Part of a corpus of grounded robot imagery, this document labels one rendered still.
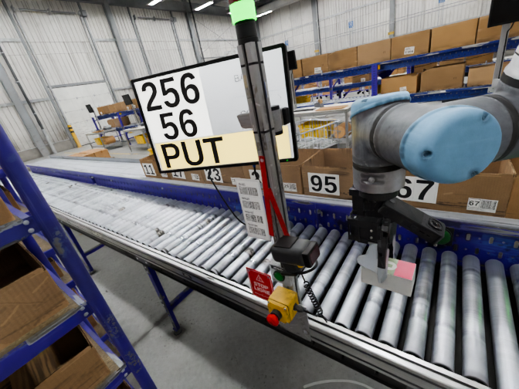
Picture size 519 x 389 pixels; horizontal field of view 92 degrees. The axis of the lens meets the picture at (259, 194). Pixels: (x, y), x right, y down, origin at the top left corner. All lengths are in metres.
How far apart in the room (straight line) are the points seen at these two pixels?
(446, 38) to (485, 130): 5.25
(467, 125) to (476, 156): 0.04
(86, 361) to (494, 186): 1.28
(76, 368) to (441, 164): 0.74
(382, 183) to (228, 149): 0.46
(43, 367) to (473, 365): 1.05
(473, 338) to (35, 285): 1.03
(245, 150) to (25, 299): 0.58
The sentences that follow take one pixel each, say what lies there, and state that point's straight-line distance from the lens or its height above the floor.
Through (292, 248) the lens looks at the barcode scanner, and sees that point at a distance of 0.64.
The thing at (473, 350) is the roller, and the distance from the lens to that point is 0.95.
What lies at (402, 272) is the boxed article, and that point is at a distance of 0.63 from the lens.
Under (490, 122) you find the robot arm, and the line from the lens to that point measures 0.38.
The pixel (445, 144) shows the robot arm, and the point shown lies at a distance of 0.35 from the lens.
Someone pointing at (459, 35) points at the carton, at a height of 1.54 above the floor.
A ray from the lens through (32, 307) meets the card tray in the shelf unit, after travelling 0.66.
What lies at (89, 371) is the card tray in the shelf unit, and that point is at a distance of 0.75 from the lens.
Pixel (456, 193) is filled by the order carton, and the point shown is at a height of 0.97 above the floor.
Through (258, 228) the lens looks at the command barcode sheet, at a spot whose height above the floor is 1.08.
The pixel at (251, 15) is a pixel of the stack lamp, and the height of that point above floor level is 1.59.
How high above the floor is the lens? 1.48
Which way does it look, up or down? 24 degrees down
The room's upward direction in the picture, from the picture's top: 11 degrees counter-clockwise
